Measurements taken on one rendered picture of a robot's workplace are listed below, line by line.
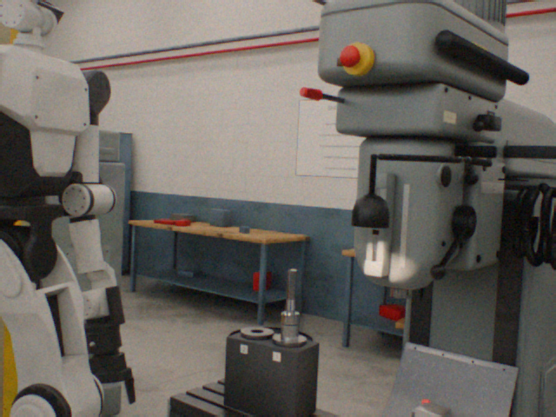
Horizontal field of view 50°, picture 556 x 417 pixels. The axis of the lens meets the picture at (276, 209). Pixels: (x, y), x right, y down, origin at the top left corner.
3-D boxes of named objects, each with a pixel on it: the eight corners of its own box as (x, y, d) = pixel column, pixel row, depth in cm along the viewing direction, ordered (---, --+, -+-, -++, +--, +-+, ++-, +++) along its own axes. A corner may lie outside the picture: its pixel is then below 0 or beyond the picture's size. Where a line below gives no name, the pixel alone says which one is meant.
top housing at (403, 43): (424, 71, 105) (429, -22, 104) (304, 80, 122) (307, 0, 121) (511, 103, 142) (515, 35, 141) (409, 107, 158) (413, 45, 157)
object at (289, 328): (291, 334, 160) (292, 314, 159) (301, 338, 156) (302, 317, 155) (276, 335, 157) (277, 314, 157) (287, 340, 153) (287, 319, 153)
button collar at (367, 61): (368, 73, 110) (370, 40, 110) (340, 76, 114) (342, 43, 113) (373, 75, 112) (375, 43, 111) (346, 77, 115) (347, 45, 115)
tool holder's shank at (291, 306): (292, 310, 158) (294, 268, 158) (299, 313, 156) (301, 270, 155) (281, 312, 156) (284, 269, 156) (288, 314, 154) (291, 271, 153)
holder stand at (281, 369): (294, 426, 149) (298, 347, 148) (222, 405, 161) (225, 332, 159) (316, 411, 160) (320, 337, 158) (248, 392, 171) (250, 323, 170)
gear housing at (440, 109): (439, 133, 114) (442, 80, 113) (332, 134, 129) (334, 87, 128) (499, 145, 140) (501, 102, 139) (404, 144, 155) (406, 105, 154)
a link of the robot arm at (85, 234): (64, 266, 147) (51, 188, 147) (89, 261, 157) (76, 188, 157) (101, 260, 144) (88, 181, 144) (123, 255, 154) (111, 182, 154)
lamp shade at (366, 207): (347, 226, 112) (349, 193, 112) (354, 223, 119) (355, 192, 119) (387, 228, 110) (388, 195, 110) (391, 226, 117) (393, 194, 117)
